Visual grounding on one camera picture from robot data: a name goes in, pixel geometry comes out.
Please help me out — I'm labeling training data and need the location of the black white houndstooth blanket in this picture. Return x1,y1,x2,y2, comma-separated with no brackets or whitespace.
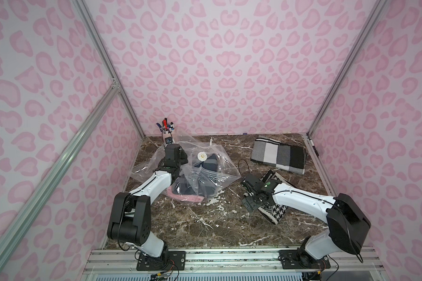
258,170,289,225

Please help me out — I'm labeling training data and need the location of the clear plastic vacuum bag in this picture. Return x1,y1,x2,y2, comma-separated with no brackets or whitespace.
131,133,240,203

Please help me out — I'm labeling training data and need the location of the dark blanket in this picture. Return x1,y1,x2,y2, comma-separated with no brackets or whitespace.
171,153,222,201

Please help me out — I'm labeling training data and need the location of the grey white checked blanket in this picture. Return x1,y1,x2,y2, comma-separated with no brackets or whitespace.
250,137,307,174

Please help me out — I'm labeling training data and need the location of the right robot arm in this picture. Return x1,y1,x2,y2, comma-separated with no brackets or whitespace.
241,174,371,270

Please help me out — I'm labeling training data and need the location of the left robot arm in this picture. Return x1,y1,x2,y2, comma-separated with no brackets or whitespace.
107,144,188,261

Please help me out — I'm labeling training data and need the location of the white bag valve cap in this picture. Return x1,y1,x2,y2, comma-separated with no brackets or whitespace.
197,152,207,162

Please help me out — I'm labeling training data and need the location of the pink folded blanket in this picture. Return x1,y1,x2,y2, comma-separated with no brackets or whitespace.
166,186,205,203

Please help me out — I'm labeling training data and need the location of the pink pen cup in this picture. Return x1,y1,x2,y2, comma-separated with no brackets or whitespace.
162,131,175,139

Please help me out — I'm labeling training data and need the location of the blue marker pen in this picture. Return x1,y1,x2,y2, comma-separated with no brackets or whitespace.
156,123,165,133

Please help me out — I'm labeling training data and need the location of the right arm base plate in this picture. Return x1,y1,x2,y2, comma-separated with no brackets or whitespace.
278,249,331,271

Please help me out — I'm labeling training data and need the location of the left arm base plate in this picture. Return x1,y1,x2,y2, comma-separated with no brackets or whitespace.
137,251,186,271

